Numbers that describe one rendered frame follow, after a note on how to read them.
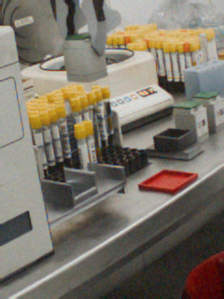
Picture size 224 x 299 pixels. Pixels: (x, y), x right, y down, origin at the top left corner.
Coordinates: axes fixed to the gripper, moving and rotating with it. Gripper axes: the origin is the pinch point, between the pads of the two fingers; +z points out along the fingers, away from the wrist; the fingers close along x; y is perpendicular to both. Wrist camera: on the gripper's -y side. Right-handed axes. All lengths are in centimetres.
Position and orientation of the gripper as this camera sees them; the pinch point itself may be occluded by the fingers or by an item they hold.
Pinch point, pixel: (82, 48)
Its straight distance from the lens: 108.7
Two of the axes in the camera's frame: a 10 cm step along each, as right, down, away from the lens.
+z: 1.4, 9.5, 2.6
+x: -7.0, -0.9, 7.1
